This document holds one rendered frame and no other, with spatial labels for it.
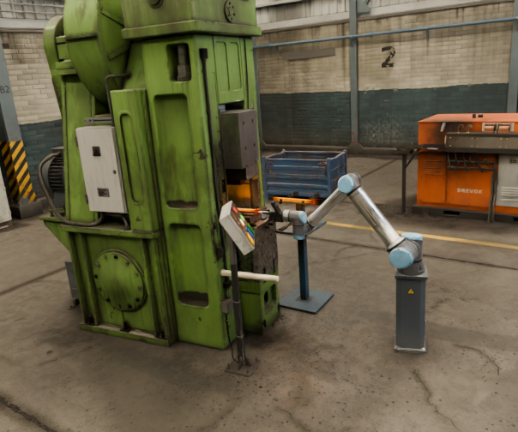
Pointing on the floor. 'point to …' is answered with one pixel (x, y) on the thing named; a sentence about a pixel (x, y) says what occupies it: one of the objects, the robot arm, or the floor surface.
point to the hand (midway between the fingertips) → (260, 210)
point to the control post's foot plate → (243, 367)
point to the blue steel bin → (304, 172)
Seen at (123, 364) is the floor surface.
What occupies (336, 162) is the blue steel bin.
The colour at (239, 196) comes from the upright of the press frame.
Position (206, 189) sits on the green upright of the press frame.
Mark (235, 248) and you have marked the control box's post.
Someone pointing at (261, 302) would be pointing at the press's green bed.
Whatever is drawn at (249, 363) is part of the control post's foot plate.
